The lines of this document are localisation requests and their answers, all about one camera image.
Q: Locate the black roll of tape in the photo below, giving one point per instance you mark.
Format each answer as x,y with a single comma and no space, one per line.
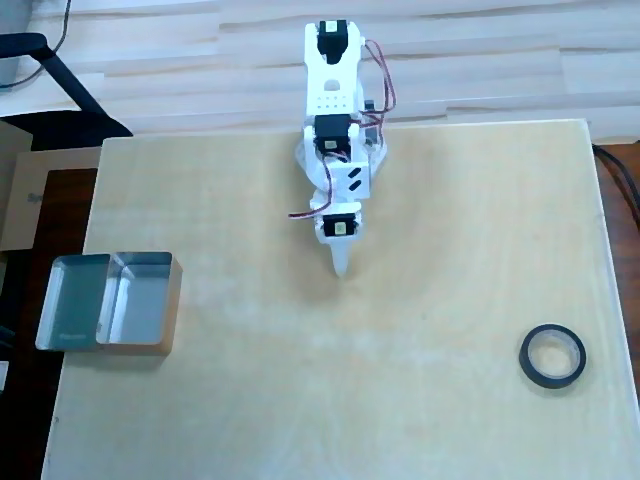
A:
525,365

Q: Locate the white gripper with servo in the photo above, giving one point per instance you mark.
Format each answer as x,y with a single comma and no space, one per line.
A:
339,229

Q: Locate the metal tin lid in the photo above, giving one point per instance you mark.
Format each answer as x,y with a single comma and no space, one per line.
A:
75,300

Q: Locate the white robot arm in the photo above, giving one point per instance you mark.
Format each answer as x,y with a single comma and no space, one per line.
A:
330,85

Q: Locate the black monitor stand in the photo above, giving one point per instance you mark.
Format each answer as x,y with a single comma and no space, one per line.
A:
75,85

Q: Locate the brown cardboard box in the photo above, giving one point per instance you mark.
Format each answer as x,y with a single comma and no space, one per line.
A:
25,200

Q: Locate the metal tin tray orange sides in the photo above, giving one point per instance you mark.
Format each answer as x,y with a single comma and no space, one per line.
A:
140,310

